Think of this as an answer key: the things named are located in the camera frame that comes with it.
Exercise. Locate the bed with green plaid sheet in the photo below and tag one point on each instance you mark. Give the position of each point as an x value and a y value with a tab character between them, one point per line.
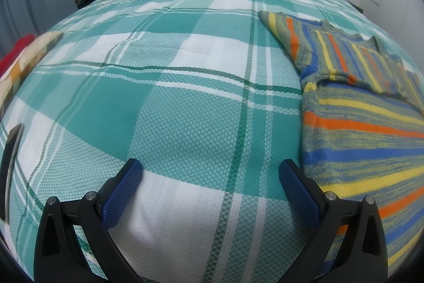
182	87

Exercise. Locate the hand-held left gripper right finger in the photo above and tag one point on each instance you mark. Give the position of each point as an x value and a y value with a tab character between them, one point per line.
298	190

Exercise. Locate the red folded garment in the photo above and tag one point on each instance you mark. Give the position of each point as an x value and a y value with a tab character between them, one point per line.
15	52

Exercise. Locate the cream checked folded garment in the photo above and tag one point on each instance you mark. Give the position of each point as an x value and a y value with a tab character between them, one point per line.
29	61

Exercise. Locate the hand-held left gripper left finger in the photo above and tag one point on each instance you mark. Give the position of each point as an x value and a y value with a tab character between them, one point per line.
123	190

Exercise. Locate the striped knit sweater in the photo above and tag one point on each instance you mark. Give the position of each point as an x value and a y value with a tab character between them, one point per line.
357	137

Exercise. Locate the black smartphone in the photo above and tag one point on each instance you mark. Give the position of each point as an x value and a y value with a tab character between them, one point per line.
10	153

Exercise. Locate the dark wooden nightstand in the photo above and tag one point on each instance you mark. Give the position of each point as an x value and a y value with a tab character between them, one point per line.
357	7

